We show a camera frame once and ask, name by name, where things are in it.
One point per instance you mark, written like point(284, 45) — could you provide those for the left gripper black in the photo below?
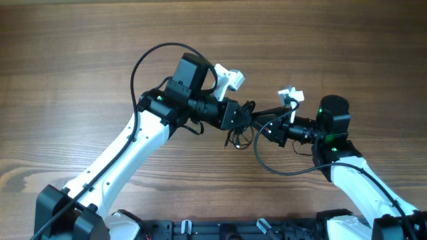
point(228, 106)

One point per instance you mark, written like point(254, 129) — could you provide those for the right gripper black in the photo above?
point(279, 130)

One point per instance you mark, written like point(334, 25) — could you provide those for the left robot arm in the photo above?
point(81, 209)

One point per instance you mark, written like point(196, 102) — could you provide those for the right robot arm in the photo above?
point(387, 215)

